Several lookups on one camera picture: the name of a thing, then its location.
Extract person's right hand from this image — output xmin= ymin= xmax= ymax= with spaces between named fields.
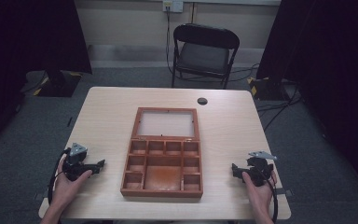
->
xmin=241 ymin=169 xmax=278 ymax=219

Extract black folding chair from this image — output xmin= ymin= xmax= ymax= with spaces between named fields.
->
xmin=171 ymin=22 xmax=241 ymax=91

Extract person's left hand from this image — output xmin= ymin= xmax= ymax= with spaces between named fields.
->
xmin=51 ymin=158 xmax=93 ymax=213

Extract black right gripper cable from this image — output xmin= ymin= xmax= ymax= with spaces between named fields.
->
xmin=255 ymin=167 xmax=280 ymax=224

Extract black wall socket cable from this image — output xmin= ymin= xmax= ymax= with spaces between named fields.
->
xmin=165 ymin=7 xmax=181 ymax=78

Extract grey table bracket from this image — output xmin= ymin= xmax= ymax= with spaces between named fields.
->
xmin=275 ymin=188 xmax=294 ymax=198

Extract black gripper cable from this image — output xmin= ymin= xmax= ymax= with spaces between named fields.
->
xmin=255 ymin=167 xmax=280 ymax=224
xmin=47 ymin=147 xmax=72 ymax=207

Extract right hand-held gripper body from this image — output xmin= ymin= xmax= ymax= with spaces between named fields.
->
xmin=244 ymin=150 xmax=279 ymax=188

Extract dark curtain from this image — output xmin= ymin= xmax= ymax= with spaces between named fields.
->
xmin=0 ymin=0 xmax=93 ymax=158
xmin=255 ymin=0 xmax=358 ymax=200

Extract brown wooden compartment box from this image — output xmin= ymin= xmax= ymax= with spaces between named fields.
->
xmin=119 ymin=106 xmax=204 ymax=200

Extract white wall socket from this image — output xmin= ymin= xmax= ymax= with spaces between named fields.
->
xmin=162 ymin=0 xmax=185 ymax=14

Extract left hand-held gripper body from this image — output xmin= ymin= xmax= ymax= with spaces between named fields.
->
xmin=62 ymin=142 xmax=91 ymax=182

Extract black floor cables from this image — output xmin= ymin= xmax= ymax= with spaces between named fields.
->
xmin=229 ymin=63 xmax=304 ymax=133

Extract black stand base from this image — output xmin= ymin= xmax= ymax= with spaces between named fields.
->
xmin=32 ymin=70 xmax=84 ymax=98
xmin=247 ymin=76 xmax=290 ymax=102

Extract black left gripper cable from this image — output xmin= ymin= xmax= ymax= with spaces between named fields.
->
xmin=47 ymin=147 xmax=72 ymax=207

